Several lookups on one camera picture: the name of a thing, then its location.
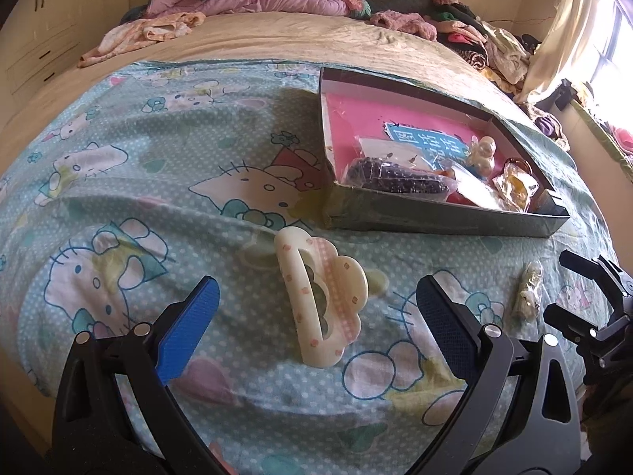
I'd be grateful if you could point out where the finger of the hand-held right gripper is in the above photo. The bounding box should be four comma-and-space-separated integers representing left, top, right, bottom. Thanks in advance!
543, 304, 601, 343
559, 250, 619, 298

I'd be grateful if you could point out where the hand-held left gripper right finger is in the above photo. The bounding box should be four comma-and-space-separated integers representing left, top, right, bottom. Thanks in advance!
410, 273, 582, 475

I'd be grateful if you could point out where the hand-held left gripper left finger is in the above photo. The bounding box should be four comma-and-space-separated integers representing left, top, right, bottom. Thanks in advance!
47, 276, 221, 475

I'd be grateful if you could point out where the small bag of beige trinkets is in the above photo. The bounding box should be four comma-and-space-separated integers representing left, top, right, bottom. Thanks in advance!
512, 260, 545, 320

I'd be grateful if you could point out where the yellow hoop earrings bag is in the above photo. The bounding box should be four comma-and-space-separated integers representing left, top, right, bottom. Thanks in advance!
492, 165, 542, 211

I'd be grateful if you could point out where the cream cloud hair claw clip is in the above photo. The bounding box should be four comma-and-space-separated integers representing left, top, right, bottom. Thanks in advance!
273, 226, 369, 369

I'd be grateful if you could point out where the shallow grey cardboard box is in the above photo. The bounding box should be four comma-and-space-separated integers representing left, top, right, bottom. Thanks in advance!
318, 66, 570, 238

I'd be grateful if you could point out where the clear coil bracelet bag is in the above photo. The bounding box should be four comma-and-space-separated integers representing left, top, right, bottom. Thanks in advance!
447, 165, 515, 209

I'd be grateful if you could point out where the dark beaded jewelry bag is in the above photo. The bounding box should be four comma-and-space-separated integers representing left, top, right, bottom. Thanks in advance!
341, 156, 458, 203

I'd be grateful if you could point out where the small clear jewelry bag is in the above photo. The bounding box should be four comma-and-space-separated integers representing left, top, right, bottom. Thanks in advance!
356, 136, 446, 170

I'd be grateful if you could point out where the purple cloth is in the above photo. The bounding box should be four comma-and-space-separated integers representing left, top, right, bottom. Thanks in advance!
531, 114, 569, 147

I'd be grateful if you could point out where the cartoon cat printed blanket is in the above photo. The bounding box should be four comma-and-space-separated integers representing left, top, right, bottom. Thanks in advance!
0, 59, 619, 475

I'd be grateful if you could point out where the black object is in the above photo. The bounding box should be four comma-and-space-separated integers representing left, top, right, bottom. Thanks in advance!
551, 79, 582, 110

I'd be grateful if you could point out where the window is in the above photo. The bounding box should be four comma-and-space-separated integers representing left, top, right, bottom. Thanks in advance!
569, 0, 633, 134

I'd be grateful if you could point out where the pile of clothes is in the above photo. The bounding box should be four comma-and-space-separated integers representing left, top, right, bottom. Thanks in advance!
434, 0, 542, 95

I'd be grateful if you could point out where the cream curtain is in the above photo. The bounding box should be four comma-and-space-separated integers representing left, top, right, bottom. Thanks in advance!
514, 0, 619, 105

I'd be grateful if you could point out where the peach printed garment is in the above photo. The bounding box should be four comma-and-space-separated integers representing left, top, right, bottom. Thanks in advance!
78, 11, 206, 67

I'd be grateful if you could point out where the beige bedspread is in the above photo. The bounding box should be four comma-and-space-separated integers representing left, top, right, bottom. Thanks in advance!
49, 12, 525, 110

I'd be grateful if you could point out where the pink fuzzy garment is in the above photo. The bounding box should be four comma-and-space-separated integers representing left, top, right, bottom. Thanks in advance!
370, 10, 438, 40

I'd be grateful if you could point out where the floral pillow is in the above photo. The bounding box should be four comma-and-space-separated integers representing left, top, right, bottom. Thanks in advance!
341, 0, 373, 21

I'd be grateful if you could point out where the cream wardrobe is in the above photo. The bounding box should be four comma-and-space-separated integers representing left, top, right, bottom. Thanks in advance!
0, 0, 136, 110

